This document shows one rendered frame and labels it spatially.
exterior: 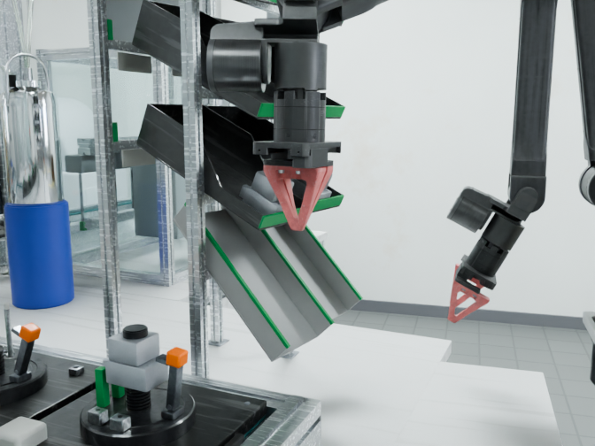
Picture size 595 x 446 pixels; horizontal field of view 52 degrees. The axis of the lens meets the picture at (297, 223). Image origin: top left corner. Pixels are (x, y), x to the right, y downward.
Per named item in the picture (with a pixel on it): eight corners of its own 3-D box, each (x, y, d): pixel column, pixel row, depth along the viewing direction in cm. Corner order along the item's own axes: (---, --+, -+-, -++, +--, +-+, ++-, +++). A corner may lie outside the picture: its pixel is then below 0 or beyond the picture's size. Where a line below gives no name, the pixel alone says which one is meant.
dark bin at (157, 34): (308, 119, 97) (325, 75, 94) (257, 119, 86) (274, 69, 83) (189, 51, 109) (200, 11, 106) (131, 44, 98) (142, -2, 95)
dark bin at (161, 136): (307, 219, 100) (324, 179, 97) (258, 231, 89) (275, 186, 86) (191, 142, 112) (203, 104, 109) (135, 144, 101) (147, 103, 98)
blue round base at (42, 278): (87, 296, 169) (81, 200, 165) (42, 312, 155) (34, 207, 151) (44, 290, 175) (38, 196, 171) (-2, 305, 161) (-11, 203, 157)
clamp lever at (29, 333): (31, 373, 86) (42, 327, 83) (19, 379, 84) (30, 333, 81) (12, 360, 87) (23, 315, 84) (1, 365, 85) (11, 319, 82)
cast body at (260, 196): (288, 219, 95) (304, 180, 93) (271, 224, 92) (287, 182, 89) (249, 194, 99) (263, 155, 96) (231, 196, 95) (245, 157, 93)
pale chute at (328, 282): (348, 311, 116) (363, 297, 114) (310, 331, 105) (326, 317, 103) (263, 199, 123) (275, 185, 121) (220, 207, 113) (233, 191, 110)
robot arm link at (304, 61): (327, 30, 63) (328, 38, 68) (259, 30, 63) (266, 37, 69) (325, 99, 64) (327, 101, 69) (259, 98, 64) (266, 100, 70)
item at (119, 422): (131, 427, 72) (130, 415, 72) (123, 433, 71) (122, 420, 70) (118, 424, 73) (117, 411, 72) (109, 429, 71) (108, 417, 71)
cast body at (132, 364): (169, 379, 77) (167, 326, 76) (146, 393, 73) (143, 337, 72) (118, 367, 80) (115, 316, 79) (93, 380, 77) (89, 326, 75)
